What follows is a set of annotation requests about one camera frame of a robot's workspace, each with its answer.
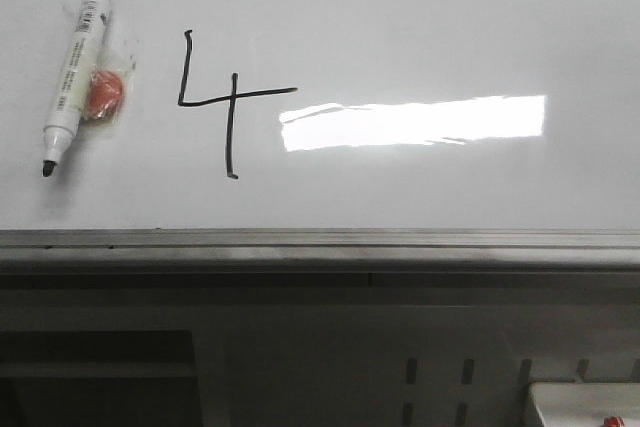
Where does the red round magnet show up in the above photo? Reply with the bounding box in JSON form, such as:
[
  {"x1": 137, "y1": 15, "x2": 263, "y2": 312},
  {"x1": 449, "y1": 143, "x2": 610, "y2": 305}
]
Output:
[{"x1": 85, "y1": 70, "x2": 125, "y2": 121}]

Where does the white black whiteboard marker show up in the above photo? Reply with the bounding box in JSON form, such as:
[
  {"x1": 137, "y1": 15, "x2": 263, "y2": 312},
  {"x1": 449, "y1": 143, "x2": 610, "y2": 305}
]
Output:
[{"x1": 42, "y1": 0, "x2": 111, "y2": 178}]

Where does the white whiteboard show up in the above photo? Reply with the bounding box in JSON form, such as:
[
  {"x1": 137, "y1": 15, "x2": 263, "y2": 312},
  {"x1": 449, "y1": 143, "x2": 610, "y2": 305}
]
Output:
[{"x1": 1, "y1": 0, "x2": 639, "y2": 230}]

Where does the white plastic marker tray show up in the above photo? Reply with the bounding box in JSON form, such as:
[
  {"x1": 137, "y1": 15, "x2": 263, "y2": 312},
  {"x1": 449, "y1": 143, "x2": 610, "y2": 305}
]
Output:
[{"x1": 523, "y1": 382, "x2": 639, "y2": 426}]

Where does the grey aluminium whiteboard frame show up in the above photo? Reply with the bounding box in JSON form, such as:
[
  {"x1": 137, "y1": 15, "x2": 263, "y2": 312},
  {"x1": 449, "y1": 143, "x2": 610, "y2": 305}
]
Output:
[{"x1": 1, "y1": 228, "x2": 639, "y2": 275}]

